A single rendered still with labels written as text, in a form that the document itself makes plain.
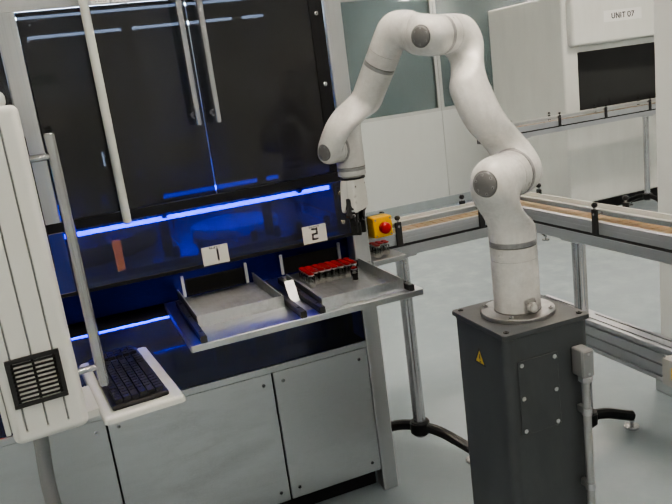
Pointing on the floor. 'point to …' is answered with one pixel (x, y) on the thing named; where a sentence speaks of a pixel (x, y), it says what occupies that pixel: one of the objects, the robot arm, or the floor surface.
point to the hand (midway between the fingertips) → (358, 227)
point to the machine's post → (359, 246)
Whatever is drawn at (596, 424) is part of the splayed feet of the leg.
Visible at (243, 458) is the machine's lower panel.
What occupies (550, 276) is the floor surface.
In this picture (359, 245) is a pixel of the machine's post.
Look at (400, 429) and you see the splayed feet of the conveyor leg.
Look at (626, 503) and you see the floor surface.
